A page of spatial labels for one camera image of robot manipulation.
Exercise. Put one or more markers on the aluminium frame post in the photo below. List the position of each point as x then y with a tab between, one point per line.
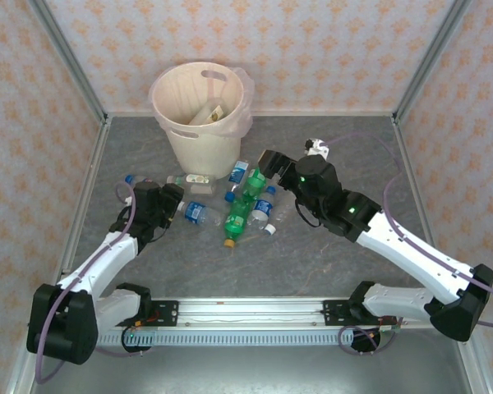
429	61
71	61

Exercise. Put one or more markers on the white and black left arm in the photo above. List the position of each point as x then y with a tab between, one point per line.
102	258

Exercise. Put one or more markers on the green bottle yellow cap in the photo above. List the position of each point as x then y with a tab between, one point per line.
252	184
236	219

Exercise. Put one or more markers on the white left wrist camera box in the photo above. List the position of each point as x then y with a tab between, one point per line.
128	201

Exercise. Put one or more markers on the crushed bottle light blue label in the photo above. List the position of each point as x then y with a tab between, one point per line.
239	171

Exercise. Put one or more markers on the grey sheet metal panel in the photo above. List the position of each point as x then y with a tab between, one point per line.
250	369

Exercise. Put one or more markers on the aluminium table side rail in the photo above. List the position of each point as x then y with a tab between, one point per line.
429	230
89	180

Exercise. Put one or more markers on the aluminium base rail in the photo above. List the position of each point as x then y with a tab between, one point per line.
250	312

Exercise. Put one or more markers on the clear bottle green cap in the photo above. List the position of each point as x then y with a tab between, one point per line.
207	114

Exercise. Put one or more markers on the clear bottle white cap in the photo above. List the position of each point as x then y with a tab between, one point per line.
281	209

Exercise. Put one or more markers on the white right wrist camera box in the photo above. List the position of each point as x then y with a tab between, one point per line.
318	149

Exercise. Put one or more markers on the cream plastic bin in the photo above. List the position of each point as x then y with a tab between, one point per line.
205	152

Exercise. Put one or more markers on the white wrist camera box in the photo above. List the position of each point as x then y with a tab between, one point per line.
128	201
318	149

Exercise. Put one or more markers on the clear bottle fruit print label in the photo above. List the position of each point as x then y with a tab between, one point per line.
195	180

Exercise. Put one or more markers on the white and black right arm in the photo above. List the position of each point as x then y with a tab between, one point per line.
415	254

